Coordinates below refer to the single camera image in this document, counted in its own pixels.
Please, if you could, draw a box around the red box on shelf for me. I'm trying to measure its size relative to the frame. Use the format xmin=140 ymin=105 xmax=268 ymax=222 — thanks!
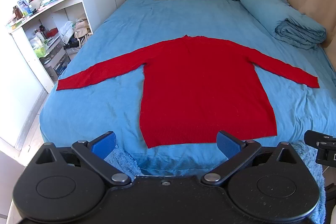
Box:
xmin=45 ymin=28 xmax=58 ymax=38

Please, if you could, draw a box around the blue fluffy rug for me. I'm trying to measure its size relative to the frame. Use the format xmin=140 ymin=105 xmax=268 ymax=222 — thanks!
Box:
xmin=105 ymin=140 xmax=328 ymax=224

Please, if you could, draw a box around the white shelf desk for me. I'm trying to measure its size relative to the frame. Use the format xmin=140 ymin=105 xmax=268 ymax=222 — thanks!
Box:
xmin=9 ymin=0 xmax=94 ymax=93

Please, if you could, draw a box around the red knit sweater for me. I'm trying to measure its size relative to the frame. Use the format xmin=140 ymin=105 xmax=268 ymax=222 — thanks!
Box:
xmin=58 ymin=36 xmax=319 ymax=148

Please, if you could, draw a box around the folded blue duvet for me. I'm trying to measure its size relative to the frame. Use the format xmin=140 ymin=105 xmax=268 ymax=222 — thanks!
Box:
xmin=233 ymin=0 xmax=327 ymax=50

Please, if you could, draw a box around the green plastic bag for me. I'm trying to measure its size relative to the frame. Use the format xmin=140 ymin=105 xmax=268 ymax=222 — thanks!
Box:
xmin=29 ymin=36 xmax=46 ymax=58

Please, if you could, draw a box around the blue bed sheet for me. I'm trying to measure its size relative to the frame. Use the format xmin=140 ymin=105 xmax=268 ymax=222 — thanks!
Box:
xmin=40 ymin=0 xmax=335 ymax=176

